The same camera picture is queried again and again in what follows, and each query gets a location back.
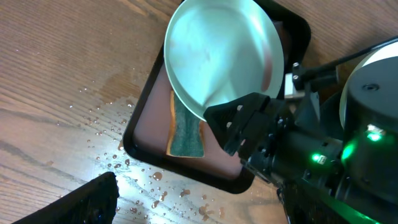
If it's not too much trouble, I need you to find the black rectangular tray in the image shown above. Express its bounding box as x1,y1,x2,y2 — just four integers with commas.
123,1,311,194

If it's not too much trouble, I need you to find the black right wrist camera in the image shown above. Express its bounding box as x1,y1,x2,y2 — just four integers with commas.
284,62,339,100

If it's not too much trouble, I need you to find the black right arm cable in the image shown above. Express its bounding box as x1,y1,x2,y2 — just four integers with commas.
310,35,398,74

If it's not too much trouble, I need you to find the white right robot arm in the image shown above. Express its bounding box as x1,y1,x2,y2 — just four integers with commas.
204,38,397,223

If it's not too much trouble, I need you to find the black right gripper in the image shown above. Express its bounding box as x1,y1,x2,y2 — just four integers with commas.
203,93,343,187

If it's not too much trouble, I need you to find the light green plate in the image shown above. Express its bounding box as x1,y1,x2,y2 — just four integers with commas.
164,0,285,119

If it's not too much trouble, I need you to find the orange green scrub sponge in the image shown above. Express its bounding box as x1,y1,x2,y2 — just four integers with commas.
166,90,205,158

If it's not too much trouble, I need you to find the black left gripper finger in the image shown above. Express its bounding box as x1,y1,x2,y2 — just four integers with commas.
13,172,119,224

